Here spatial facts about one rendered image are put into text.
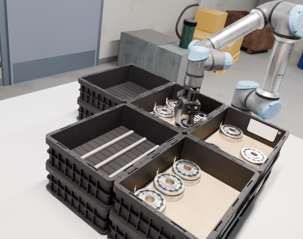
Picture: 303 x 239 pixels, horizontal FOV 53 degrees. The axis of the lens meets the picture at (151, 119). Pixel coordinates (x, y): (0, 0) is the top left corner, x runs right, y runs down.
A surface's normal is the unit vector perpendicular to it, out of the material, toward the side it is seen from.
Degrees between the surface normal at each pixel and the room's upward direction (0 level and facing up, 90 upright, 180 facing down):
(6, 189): 0
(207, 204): 0
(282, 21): 94
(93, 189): 90
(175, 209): 0
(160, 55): 90
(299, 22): 82
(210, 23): 90
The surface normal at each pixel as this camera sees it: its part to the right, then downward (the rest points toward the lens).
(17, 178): 0.17, -0.86
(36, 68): 0.77, 0.42
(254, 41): -0.74, 0.22
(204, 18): -0.50, 0.35
